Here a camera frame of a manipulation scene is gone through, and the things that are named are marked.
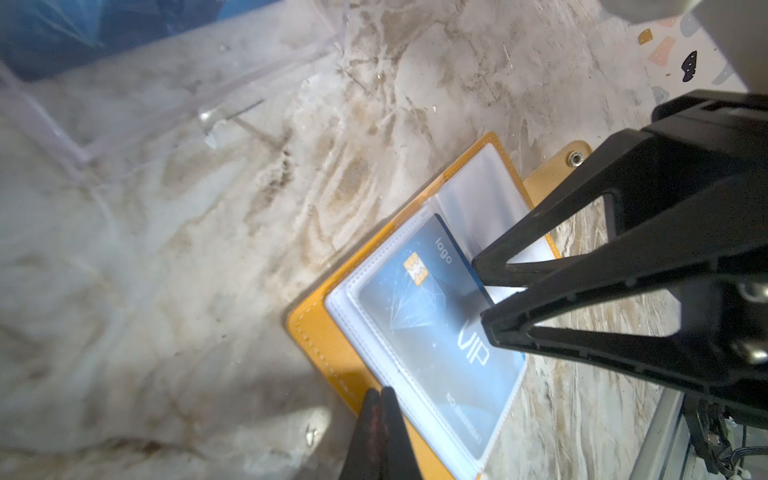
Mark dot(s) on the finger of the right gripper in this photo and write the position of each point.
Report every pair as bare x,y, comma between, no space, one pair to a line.
685,203

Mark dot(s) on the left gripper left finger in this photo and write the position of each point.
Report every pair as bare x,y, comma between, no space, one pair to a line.
363,457

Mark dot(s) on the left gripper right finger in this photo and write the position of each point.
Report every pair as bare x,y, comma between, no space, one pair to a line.
398,457

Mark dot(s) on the yellow leather card holder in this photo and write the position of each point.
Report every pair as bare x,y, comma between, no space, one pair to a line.
479,196

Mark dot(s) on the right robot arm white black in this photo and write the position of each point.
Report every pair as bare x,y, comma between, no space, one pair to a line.
726,438

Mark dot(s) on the blue VIP card in stand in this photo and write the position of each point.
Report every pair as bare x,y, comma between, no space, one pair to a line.
40,39

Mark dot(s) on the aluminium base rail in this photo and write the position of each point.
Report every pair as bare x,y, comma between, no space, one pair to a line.
656,450

